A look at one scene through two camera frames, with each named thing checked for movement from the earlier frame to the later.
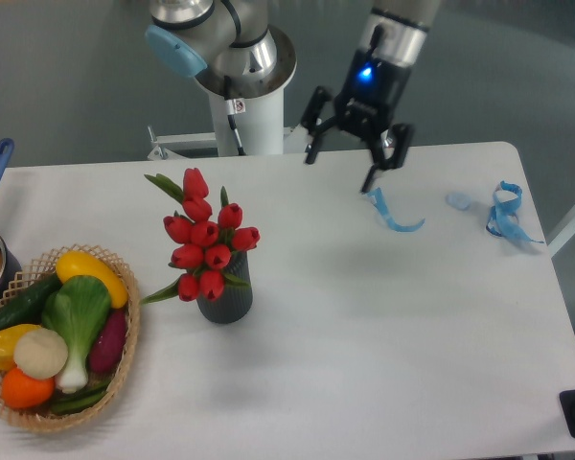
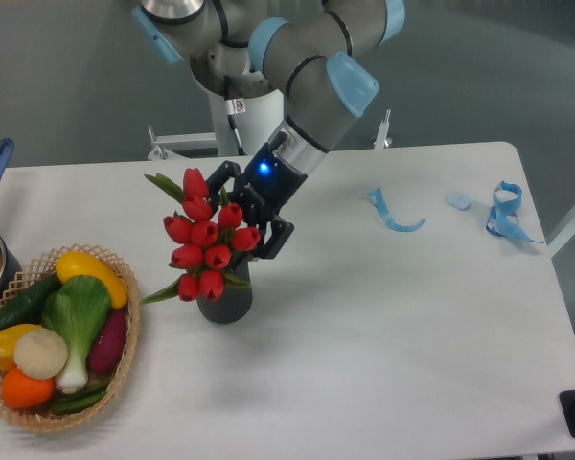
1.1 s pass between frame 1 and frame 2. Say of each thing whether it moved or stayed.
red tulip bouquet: stayed
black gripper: moved
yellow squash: stayed
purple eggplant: stayed
